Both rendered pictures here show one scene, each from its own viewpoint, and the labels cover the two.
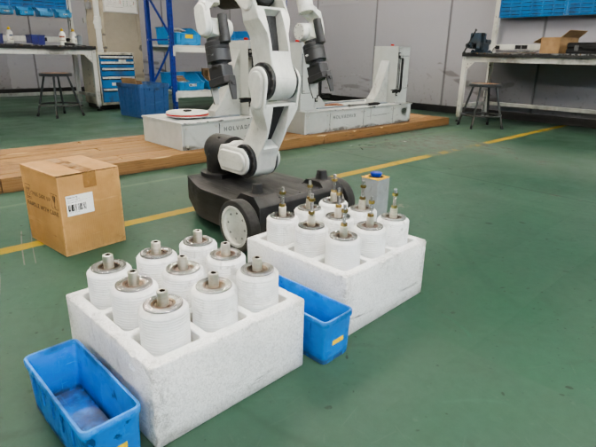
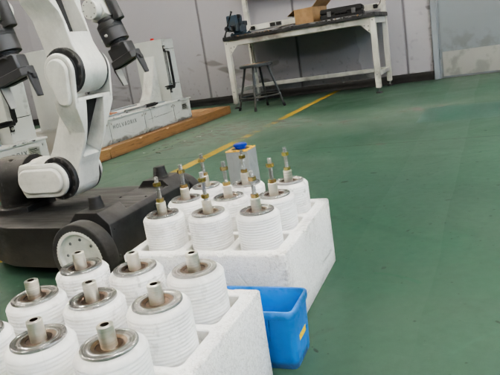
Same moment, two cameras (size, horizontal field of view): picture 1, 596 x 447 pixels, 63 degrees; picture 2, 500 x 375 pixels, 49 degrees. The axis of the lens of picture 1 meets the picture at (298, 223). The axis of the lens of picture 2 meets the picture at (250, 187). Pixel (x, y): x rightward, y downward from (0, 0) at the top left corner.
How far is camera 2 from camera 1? 0.35 m
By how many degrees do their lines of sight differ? 21
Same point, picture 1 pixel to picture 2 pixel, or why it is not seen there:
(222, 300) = (181, 315)
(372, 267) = (300, 237)
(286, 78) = (95, 62)
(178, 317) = (143, 353)
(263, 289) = (216, 289)
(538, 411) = not seen: outside the picture
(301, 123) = not seen: hidden behind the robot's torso
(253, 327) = (225, 341)
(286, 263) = not seen: hidden behind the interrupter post
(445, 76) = (208, 67)
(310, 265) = (229, 257)
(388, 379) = (379, 354)
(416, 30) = (164, 26)
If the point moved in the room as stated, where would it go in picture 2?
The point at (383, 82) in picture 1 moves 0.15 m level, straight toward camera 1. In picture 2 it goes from (153, 79) to (155, 79)
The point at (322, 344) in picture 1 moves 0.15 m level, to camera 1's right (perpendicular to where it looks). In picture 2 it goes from (291, 342) to (359, 317)
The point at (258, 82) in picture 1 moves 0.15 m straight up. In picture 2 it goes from (62, 72) to (49, 20)
